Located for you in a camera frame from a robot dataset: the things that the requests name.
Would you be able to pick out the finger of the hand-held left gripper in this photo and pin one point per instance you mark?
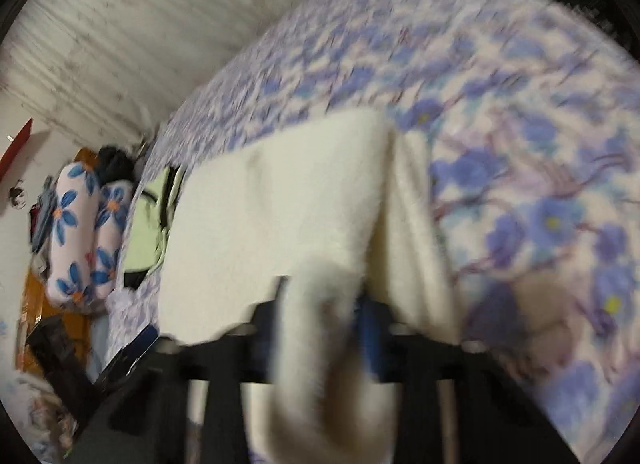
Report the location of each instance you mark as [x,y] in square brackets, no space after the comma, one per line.
[132,349]

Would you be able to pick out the blue floral blanket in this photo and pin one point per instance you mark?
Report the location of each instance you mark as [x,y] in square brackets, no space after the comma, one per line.
[525,168]

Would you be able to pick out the red flat object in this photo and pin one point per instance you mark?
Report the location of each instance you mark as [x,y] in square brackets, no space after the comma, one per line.
[15,148]

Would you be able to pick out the light green bag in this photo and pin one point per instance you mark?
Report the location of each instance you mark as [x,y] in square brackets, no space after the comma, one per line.
[145,239]

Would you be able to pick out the dark speckled cloth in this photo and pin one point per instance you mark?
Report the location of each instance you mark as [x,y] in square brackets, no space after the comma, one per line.
[590,8]

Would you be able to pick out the flower print pillow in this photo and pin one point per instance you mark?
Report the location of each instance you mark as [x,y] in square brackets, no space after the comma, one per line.
[75,224]

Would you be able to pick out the cream fleece garment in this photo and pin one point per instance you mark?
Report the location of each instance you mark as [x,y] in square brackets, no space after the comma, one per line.
[280,214]

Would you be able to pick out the pile of clothes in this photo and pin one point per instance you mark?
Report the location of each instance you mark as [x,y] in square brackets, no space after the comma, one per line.
[42,219]

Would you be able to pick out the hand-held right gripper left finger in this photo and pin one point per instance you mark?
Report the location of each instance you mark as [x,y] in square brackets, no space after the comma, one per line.
[260,339]

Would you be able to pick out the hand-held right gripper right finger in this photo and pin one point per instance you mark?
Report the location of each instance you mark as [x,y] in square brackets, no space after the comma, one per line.
[371,339]

